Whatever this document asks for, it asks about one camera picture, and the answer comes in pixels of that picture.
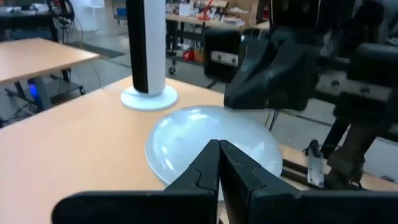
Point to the white tower fan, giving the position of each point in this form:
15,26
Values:
149,56

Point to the black computer tower blue light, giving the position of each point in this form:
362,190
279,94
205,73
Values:
37,93

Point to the dark floor mat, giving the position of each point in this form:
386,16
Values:
99,50

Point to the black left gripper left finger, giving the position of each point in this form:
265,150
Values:
203,174

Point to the wooden workbench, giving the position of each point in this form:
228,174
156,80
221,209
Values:
214,22

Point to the black aluminium table frame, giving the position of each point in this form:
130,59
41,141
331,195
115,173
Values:
295,172

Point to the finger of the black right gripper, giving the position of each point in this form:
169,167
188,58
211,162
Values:
253,59
280,84

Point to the small red container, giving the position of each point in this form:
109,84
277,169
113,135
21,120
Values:
188,55

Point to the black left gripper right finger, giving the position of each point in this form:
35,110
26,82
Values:
245,182

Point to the silver frame bracket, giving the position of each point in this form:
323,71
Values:
315,169

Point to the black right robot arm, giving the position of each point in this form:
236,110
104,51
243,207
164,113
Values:
354,149

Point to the white light bulb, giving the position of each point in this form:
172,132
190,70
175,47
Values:
186,137

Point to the beige office desk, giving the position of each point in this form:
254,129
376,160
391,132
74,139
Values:
34,59
77,149

